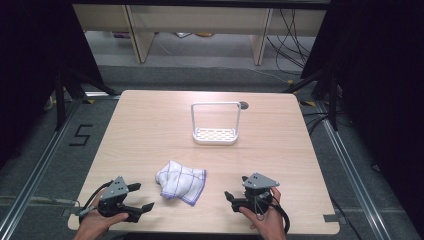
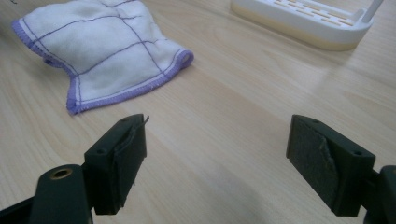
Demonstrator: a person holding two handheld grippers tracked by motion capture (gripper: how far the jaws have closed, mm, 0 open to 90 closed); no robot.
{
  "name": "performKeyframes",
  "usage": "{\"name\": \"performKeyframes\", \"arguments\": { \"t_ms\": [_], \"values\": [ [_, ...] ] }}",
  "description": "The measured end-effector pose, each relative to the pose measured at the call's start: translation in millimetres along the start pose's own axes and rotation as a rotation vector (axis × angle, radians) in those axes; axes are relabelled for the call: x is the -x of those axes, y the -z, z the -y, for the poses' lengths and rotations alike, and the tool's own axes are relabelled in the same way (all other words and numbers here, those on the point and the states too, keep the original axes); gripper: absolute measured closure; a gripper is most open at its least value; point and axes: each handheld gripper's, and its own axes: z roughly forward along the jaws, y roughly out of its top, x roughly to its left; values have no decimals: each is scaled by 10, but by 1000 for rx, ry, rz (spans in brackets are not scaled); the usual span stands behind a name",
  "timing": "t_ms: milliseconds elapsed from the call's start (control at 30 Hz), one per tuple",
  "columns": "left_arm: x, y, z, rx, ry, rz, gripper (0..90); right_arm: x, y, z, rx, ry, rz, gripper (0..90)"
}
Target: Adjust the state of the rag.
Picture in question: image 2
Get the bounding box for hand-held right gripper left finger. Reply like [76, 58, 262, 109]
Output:
[82, 113, 150, 217]

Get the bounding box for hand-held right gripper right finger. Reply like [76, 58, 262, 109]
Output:
[286, 114, 376, 217]

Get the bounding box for white cloth with purple edge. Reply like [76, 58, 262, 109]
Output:
[11, 0, 195, 116]

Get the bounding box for white towel rack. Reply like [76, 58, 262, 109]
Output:
[230, 0, 385, 52]

